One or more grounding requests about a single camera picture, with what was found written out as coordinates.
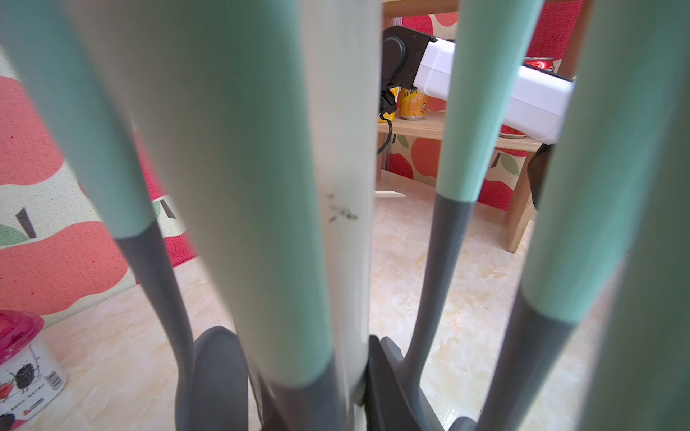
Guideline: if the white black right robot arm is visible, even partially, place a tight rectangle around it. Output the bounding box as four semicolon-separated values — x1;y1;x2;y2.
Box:
380;25;574;144

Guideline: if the white utensil rack stand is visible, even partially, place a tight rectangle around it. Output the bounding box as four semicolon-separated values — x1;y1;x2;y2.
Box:
299;1;382;430

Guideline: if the pink lid yogurt cup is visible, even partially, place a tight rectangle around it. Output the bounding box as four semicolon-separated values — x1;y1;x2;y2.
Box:
1;310;68;431

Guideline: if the grey utensil mint handle right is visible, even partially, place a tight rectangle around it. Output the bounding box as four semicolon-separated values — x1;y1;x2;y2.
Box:
454;1;689;430

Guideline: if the orange schweppes can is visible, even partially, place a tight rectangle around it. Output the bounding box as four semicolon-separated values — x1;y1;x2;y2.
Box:
398;89;429;120

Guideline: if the beige spatula mint handle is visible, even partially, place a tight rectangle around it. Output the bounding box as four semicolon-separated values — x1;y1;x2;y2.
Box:
400;1;544;407

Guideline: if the grey utensil mint handle left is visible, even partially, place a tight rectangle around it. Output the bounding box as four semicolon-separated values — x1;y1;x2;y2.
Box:
0;0;252;431

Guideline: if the grey utensil mint handle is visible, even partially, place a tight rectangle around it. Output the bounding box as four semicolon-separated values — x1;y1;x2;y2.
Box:
454;1;689;430
0;0;252;431

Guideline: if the red cola can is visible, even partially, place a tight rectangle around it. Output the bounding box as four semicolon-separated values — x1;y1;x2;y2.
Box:
524;57;555;73

